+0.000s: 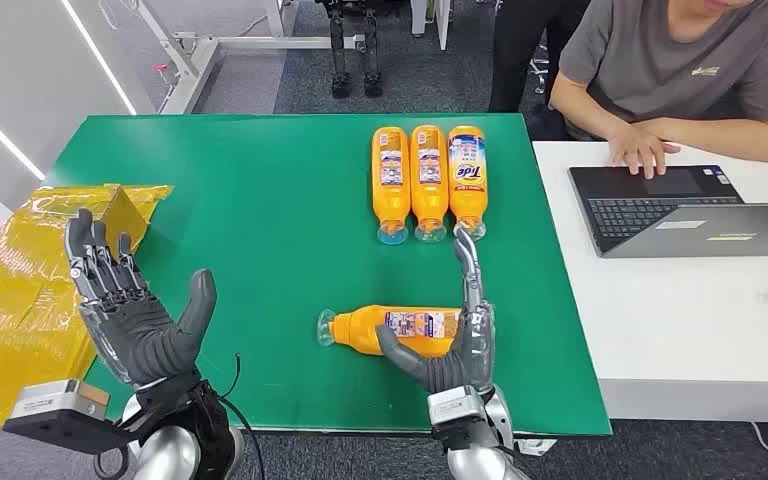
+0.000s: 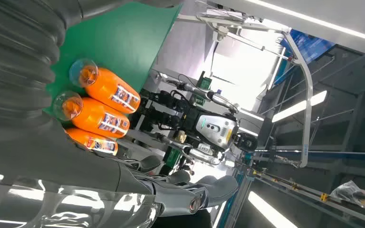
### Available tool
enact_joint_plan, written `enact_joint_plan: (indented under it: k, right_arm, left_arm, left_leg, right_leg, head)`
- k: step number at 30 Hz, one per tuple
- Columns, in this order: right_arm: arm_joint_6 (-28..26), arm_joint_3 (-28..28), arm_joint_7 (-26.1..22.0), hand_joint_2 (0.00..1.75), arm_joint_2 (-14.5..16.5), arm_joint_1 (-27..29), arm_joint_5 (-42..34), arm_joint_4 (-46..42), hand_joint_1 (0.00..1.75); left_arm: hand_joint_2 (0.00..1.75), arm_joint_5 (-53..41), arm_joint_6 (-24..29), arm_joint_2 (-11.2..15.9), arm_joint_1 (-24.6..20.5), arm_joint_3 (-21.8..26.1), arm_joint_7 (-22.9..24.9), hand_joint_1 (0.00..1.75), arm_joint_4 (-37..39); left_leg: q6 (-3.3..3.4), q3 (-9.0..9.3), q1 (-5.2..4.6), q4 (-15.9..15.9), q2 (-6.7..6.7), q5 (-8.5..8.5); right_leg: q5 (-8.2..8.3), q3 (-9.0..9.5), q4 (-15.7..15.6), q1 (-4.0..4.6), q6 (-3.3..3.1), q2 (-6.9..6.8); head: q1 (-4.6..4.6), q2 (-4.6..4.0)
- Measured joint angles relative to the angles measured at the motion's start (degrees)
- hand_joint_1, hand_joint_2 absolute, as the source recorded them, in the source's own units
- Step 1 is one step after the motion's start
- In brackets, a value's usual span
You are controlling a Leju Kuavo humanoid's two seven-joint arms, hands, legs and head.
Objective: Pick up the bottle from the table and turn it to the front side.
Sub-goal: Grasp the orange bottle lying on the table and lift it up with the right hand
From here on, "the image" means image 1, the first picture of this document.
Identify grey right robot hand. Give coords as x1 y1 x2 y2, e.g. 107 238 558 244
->
375 227 497 395

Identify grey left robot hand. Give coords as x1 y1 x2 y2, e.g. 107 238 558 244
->
64 208 218 389

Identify orange detergent bottle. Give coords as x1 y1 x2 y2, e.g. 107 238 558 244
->
316 304 465 359

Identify orange bottle showing Tide logo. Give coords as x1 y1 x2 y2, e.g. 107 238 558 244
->
447 125 489 242

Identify orange bottle, clear blue cap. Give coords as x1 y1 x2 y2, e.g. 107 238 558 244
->
371 126 412 246

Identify yellow taped cardboard box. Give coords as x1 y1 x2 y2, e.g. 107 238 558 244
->
0 184 175 429

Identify green table mat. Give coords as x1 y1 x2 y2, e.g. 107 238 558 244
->
44 113 614 437

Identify white desk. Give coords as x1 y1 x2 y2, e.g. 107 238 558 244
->
531 140 768 424

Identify grey open laptop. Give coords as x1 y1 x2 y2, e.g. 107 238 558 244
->
568 164 768 260

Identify person's right hand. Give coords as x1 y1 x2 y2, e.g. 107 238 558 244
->
605 124 682 181

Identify person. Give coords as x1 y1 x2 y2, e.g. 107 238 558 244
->
488 0 591 114

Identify black robot legs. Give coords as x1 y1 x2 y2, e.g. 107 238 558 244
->
317 0 385 101

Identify white furniture leg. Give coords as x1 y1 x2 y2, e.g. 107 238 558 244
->
410 0 453 52

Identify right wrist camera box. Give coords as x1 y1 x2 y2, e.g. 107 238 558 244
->
426 386 493 439

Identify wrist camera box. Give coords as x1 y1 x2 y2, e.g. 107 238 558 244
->
2 378 141 458
426 386 493 439

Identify white table foot bracket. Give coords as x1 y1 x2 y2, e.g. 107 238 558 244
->
515 437 559 458

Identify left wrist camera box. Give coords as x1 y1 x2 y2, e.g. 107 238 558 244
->
2 378 141 458

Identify white metal stand frame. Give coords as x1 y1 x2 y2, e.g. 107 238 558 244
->
99 0 367 115

